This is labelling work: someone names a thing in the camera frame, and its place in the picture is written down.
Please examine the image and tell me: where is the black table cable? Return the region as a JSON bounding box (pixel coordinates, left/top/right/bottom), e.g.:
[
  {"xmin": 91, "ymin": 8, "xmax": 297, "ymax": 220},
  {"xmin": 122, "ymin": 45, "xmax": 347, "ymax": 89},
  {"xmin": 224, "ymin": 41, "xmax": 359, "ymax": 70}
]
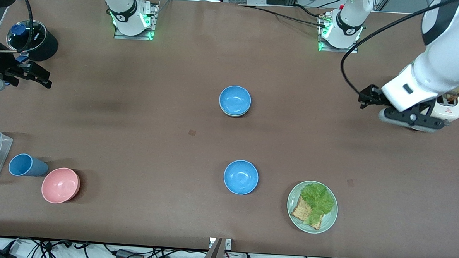
[{"xmin": 236, "ymin": 4, "xmax": 329, "ymax": 29}]

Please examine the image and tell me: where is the pink bowl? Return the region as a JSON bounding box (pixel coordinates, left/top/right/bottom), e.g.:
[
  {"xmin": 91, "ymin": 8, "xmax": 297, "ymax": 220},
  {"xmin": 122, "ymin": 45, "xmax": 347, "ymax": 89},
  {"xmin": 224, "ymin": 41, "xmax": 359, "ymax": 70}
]
[{"xmin": 41, "ymin": 167, "xmax": 82, "ymax": 205}]

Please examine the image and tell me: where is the blue cup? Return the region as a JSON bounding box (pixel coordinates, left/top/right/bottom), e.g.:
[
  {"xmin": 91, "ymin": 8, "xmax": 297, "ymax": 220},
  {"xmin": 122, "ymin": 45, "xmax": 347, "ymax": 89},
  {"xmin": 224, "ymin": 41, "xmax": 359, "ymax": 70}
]
[{"xmin": 8, "ymin": 153, "xmax": 50, "ymax": 178}]

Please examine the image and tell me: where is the grey camera pole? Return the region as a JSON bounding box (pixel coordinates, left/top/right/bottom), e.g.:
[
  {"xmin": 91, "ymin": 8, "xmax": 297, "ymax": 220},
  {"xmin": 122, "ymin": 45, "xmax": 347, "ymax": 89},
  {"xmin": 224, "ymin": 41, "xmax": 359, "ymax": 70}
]
[{"xmin": 199, "ymin": 237, "xmax": 232, "ymax": 258}]

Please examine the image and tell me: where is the black pot with glass lid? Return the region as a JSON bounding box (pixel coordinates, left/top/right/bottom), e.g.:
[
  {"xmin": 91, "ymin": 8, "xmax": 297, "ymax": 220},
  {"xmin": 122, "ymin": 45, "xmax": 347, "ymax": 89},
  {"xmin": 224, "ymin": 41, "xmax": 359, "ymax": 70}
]
[{"xmin": 5, "ymin": 19, "xmax": 60, "ymax": 65}]

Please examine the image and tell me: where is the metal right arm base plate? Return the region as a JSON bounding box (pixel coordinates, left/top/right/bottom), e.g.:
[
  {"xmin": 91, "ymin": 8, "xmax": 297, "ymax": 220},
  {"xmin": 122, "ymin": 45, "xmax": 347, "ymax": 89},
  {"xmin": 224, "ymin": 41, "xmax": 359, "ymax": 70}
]
[{"xmin": 114, "ymin": 2, "xmax": 158, "ymax": 41}]

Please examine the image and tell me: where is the blue bowl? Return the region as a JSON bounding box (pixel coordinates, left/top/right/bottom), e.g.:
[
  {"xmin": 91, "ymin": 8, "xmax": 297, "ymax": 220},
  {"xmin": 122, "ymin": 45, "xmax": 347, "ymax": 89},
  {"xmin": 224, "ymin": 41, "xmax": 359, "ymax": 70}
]
[
  {"xmin": 223, "ymin": 159, "xmax": 259, "ymax": 196},
  {"xmin": 218, "ymin": 85, "xmax": 253, "ymax": 116}
]

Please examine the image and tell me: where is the black red power strip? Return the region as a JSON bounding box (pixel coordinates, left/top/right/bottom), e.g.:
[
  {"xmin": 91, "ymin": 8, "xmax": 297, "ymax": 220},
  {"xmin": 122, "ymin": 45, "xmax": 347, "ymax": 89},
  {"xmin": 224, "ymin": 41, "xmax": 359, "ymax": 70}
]
[{"xmin": 115, "ymin": 249, "xmax": 144, "ymax": 258}]

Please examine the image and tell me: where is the white toaster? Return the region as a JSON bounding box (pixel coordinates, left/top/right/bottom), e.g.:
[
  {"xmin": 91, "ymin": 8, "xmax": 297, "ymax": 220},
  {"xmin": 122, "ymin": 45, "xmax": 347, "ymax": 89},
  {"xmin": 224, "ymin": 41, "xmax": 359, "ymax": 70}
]
[{"xmin": 411, "ymin": 93, "xmax": 459, "ymax": 134}]

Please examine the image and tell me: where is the green lettuce leaf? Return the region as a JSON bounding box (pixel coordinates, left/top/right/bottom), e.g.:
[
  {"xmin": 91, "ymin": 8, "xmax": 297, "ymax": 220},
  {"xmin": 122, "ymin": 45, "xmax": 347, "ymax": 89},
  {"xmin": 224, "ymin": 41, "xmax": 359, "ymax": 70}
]
[{"xmin": 300, "ymin": 182, "xmax": 336, "ymax": 227}]

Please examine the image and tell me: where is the green plate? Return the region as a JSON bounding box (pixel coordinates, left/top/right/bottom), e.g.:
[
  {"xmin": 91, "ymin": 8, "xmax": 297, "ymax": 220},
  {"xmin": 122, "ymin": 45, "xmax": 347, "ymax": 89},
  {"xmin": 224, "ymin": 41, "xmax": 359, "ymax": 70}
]
[{"xmin": 286, "ymin": 180, "xmax": 339, "ymax": 235}]

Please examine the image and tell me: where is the green bowl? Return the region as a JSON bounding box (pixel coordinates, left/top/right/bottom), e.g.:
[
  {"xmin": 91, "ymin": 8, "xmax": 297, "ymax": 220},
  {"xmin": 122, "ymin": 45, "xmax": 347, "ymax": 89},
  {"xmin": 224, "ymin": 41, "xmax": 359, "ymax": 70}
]
[{"xmin": 219, "ymin": 105, "xmax": 251, "ymax": 119}]

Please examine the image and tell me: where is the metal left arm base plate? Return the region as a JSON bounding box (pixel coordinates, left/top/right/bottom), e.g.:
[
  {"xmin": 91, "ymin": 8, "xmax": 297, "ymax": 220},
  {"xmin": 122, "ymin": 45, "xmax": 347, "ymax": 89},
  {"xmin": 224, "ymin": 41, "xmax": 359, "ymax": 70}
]
[{"xmin": 317, "ymin": 13, "xmax": 360, "ymax": 54}]

